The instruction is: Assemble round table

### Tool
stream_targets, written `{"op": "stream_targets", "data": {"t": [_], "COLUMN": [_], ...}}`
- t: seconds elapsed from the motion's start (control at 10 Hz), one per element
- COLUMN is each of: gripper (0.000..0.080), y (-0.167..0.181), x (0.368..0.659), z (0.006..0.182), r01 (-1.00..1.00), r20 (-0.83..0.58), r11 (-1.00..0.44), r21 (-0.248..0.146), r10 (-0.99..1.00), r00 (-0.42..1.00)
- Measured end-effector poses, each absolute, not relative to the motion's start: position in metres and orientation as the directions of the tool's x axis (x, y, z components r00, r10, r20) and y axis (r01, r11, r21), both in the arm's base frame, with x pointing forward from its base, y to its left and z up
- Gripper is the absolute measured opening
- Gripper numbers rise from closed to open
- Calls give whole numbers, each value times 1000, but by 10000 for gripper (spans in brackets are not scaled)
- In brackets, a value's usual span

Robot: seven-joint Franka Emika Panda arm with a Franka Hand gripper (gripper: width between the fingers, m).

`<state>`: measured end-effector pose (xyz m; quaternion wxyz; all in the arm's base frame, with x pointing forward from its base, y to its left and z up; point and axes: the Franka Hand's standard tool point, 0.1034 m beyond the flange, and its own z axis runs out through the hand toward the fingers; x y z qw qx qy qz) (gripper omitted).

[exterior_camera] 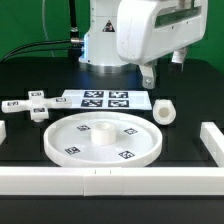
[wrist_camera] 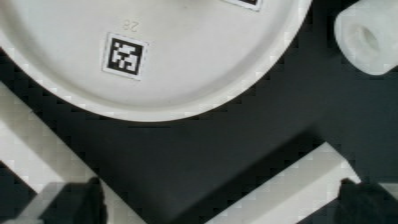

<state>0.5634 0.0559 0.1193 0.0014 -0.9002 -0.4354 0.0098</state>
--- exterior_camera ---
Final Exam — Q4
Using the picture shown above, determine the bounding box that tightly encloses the white round table top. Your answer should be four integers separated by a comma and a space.
44, 112, 163, 168

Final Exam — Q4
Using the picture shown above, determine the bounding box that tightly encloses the thin white cable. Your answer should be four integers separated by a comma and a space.
41, 0, 56, 58

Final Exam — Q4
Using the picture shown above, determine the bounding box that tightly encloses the white fence bar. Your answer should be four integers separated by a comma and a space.
200, 122, 224, 168
0, 121, 6, 145
0, 167, 224, 196

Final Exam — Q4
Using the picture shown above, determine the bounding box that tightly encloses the white cross-shaped table base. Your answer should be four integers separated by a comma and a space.
1, 90, 72, 122

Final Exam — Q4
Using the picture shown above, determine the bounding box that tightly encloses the white front fence bar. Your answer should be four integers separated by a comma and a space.
0, 167, 224, 196

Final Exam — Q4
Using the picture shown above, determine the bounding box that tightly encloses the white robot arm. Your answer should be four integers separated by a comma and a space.
79, 0, 208, 89

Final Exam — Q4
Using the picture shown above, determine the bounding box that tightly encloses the white marker tag sheet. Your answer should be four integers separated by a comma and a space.
62, 90, 152, 110

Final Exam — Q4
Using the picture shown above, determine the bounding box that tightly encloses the white right fence bar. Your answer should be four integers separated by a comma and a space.
200, 122, 224, 168

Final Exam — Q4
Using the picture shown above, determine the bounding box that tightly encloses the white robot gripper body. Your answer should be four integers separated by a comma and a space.
116, 0, 208, 65

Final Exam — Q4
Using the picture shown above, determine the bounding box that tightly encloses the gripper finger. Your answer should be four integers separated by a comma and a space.
139, 62, 156, 89
171, 47, 188, 64

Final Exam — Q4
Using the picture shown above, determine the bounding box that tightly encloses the black cable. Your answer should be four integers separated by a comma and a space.
0, 37, 84, 64

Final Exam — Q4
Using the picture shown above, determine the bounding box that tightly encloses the white left fence bar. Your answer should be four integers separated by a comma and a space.
0, 121, 6, 145

